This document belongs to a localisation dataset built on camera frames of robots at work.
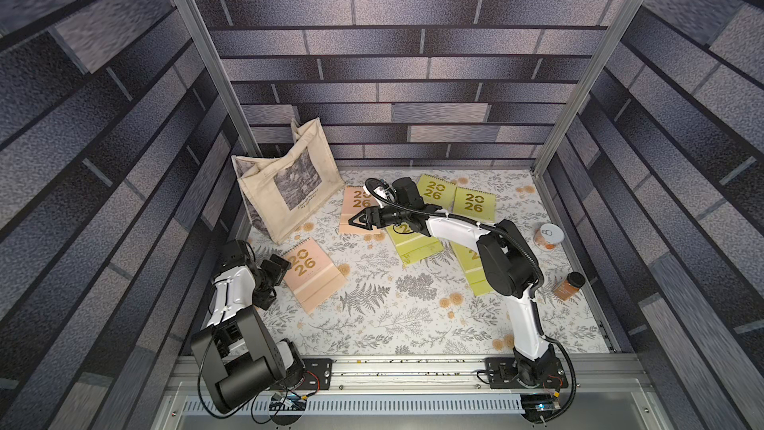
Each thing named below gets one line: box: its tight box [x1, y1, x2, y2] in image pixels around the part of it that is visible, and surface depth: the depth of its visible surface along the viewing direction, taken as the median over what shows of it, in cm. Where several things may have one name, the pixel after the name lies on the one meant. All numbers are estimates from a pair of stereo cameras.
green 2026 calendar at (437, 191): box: [417, 173, 458, 213], surface depth 116 cm
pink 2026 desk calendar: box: [281, 236, 348, 315], surface depth 92 cm
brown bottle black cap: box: [553, 270, 586, 301], surface depth 82 cm
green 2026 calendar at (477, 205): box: [451, 187, 497, 223], surface depth 110 cm
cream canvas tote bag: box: [231, 117, 346, 245], surface depth 97 cm
